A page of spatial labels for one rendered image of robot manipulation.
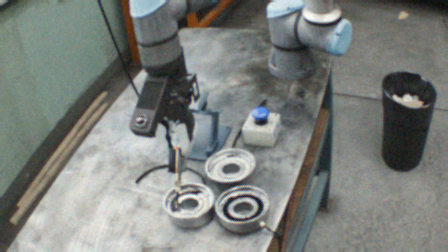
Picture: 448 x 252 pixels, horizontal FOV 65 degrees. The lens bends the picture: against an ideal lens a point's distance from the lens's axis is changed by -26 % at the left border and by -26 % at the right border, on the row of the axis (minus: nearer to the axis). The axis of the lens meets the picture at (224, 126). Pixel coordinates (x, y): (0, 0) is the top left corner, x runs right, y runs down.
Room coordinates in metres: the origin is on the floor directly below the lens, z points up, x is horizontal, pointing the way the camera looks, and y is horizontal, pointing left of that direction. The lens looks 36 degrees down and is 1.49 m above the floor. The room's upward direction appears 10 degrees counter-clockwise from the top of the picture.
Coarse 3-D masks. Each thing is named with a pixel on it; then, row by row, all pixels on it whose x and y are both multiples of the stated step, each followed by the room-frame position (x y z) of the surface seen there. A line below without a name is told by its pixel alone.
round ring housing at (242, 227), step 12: (228, 192) 0.67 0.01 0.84; (240, 192) 0.67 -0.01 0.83; (252, 192) 0.66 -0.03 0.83; (264, 192) 0.65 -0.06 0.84; (216, 204) 0.64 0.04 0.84; (240, 204) 0.64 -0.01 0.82; (252, 204) 0.63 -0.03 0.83; (264, 204) 0.62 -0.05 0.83; (240, 216) 0.60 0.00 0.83; (264, 216) 0.59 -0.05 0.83; (228, 228) 0.59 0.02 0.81; (240, 228) 0.57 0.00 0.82; (252, 228) 0.57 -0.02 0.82
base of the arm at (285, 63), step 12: (276, 48) 1.15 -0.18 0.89; (288, 48) 1.12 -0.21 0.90; (300, 48) 1.12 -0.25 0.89; (276, 60) 1.14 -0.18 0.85; (288, 60) 1.12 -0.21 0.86; (300, 60) 1.11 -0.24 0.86; (312, 60) 1.13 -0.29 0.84; (276, 72) 1.13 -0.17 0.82; (288, 72) 1.11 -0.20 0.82; (300, 72) 1.10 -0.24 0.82; (312, 72) 1.11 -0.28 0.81
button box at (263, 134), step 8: (248, 120) 0.88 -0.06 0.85; (256, 120) 0.87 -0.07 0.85; (264, 120) 0.87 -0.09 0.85; (272, 120) 0.87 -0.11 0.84; (248, 128) 0.86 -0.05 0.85; (256, 128) 0.85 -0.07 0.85; (264, 128) 0.84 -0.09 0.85; (272, 128) 0.84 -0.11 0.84; (280, 128) 0.89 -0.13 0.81; (248, 136) 0.85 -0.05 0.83; (256, 136) 0.84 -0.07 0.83; (264, 136) 0.83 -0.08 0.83; (272, 136) 0.83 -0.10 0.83; (248, 144) 0.85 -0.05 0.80; (256, 144) 0.84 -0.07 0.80; (264, 144) 0.84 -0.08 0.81; (272, 144) 0.83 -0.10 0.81
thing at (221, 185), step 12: (216, 156) 0.79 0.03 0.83; (228, 156) 0.79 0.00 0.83; (240, 156) 0.79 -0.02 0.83; (252, 156) 0.76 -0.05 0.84; (228, 168) 0.77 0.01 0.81; (240, 168) 0.75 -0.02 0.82; (252, 168) 0.73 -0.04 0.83; (216, 180) 0.71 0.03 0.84; (240, 180) 0.70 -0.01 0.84; (252, 180) 0.72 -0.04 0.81
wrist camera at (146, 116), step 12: (144, 84) 0.69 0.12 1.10; (156, 84) 0.68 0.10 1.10; (168, 84) 0.69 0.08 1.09; (144, 96) 0.67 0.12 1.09; (156, 96) 0.66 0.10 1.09; (144, 108) 0.65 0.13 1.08; (156, 108) 0.64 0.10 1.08; (132, 120) 0.64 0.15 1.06; (144, 120) 0.63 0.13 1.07; (156, 120) 0.63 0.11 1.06; (132, 132) 0.62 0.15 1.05; (144, 132) 0.61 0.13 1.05
